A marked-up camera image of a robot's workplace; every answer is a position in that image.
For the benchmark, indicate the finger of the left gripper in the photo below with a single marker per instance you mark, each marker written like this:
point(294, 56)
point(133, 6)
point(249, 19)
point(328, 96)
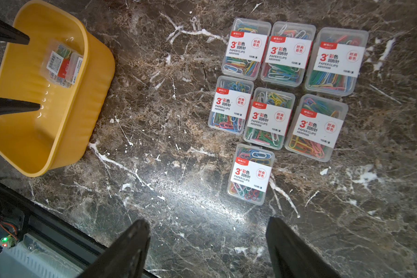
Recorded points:
point(10, 106)
point(12, 35)

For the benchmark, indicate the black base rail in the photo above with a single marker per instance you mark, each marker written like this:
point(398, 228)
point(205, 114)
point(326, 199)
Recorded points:
point(35, 243)

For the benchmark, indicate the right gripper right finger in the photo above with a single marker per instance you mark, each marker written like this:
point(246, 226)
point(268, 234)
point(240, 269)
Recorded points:
point(291, 257)

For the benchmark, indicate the yellow storage tray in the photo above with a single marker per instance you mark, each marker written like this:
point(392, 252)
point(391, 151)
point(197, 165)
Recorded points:
point(58, 133)

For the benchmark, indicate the paper clip box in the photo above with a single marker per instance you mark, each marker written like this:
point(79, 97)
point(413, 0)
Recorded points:
point(73, 69)
point(335, 61)
point(315, 127)
point(246, 48)
point(230, 104)
point(250, 174)
point(268, 118)
point(287, 54)
point(56, 62)

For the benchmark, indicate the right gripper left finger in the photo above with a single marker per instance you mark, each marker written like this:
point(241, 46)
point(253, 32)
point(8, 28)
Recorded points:
point(126, 257)

